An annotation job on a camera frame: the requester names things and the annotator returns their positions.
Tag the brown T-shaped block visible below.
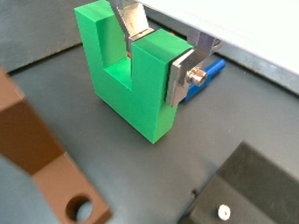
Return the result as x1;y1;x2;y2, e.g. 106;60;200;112
0;69;110;224

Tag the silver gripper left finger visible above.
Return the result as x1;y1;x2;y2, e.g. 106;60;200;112
108;0;154;53

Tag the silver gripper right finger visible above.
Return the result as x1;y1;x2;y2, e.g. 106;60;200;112
165;29;222;107

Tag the blue peg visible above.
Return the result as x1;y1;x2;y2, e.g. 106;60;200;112
180;58;226;103

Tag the green U-shaped block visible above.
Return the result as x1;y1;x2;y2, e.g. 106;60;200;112
74;0;190;143

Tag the black block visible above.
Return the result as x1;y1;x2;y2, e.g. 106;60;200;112
177;142;299;224

